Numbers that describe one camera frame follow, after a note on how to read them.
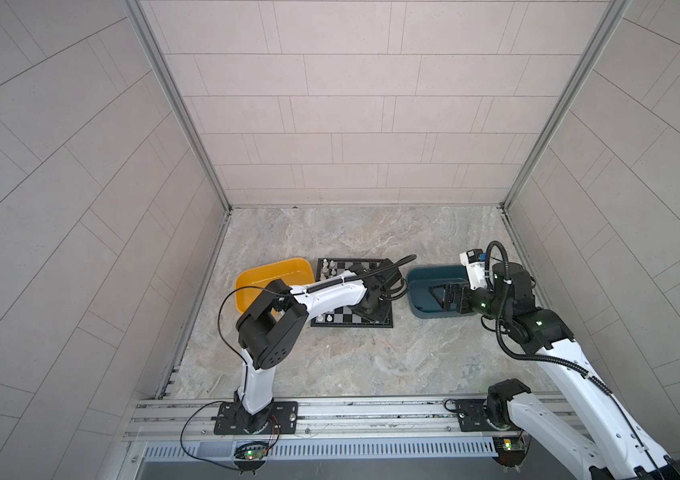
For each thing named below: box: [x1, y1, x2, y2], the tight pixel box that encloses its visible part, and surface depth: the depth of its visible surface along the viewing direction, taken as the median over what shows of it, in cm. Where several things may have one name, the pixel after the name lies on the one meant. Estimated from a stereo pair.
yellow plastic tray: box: [235, 258, 315, 314], surface depth 96 cm
